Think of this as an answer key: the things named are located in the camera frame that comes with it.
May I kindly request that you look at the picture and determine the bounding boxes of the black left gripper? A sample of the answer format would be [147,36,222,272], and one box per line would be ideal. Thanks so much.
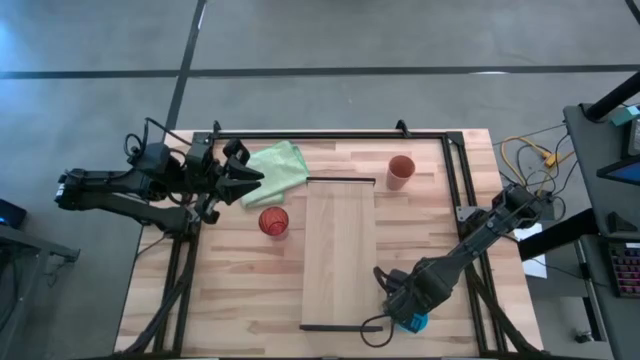
[186,138,266,225]

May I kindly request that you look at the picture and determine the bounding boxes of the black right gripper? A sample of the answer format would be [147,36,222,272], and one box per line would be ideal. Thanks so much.
[382,268,429,332]

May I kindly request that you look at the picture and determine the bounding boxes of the blue plastic cup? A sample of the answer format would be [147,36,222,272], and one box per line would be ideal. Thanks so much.
[398,311,430,335]

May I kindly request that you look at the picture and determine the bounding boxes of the wooden shelf board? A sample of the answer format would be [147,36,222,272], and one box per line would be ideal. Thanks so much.
[298,176,384,334]

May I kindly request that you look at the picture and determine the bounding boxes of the light green cloth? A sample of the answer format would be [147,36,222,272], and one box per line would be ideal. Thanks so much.
[239,139,312,210]

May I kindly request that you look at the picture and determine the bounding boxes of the red translucent cup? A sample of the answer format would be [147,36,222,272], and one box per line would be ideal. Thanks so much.
[257,206,291,239]

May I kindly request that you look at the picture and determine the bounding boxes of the terracotta plastic cup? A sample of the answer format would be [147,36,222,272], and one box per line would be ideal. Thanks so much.
[385,154,417,192]

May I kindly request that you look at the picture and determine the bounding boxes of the white paper sheet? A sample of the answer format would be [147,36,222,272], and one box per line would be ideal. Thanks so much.
[512,222,549,280]

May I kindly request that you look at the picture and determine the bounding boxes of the black desk crossbar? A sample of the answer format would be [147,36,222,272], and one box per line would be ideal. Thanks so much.
[516,207,601,263]

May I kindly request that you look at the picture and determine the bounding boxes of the keyboard with coloured keys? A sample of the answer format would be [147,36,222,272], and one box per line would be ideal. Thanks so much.
[606,241,640,300]

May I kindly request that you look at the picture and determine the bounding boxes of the black device with blue light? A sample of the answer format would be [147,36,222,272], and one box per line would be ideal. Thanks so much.
[0,197,29,231]

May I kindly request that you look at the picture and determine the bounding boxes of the grey desk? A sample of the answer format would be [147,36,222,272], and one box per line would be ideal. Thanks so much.
[562,101,640,360]

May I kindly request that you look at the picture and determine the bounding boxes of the dark screen with blue glow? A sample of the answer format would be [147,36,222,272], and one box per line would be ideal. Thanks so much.
[595,157,640,188]

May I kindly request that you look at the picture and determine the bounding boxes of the teal box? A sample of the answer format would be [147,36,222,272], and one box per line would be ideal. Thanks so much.
[610,104,640,128]

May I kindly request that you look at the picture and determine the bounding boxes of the black pole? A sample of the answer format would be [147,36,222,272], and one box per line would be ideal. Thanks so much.
[584,71,640,123]

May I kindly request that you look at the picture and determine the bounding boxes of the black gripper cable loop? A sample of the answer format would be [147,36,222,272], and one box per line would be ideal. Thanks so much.
[359,266,397,349]

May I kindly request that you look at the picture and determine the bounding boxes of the black aluminium rig frame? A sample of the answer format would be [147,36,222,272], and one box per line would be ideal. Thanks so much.
[119,119,547,360]

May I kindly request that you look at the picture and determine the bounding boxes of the black floor cables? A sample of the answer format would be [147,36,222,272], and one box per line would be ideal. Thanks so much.
[492,124,584,211]

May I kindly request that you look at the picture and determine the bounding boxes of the yellow cable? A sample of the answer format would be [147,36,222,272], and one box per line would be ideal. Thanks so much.
[500,135,576,197]

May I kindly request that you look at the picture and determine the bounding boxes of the black triangular bracket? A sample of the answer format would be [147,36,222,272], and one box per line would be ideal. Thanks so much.
[605,210,639,234]

